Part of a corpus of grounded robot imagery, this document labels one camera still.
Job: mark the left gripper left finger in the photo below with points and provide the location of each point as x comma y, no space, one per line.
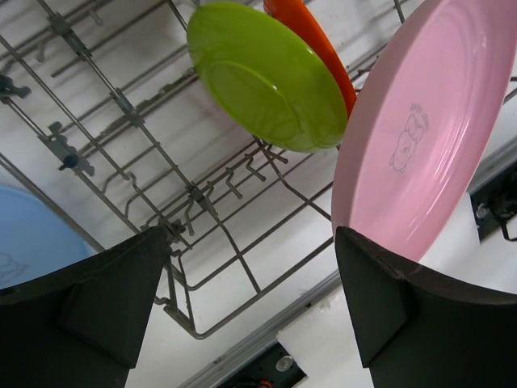
83,325

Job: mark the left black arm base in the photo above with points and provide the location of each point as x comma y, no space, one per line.
273,368

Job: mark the pink plastic plate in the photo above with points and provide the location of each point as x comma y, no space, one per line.
422,121

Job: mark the grey wire dish rack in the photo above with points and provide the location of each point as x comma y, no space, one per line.
113,82

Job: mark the orange plastic plate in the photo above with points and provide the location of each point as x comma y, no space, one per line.
295,15

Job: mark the blue plastic plate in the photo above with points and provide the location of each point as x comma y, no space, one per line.
34,240

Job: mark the aluminium rail across table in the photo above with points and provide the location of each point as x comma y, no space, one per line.
303,308

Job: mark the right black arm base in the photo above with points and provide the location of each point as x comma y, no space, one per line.
493,192

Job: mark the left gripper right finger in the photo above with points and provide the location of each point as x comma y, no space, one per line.
416,327

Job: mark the green plastic plate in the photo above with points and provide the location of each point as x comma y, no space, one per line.
266,78

